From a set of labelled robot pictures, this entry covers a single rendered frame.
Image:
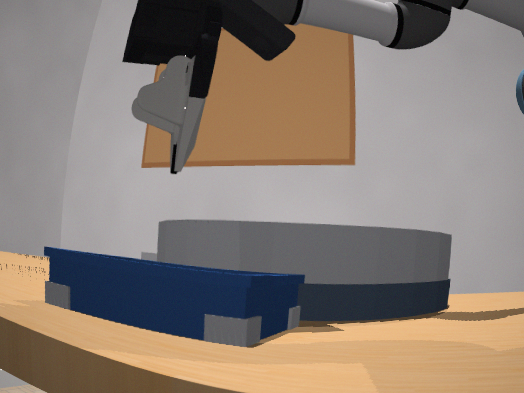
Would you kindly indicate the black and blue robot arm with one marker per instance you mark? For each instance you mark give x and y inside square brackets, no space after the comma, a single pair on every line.
[403,25]

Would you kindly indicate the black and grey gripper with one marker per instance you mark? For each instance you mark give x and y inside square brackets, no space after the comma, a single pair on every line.
[179,98]

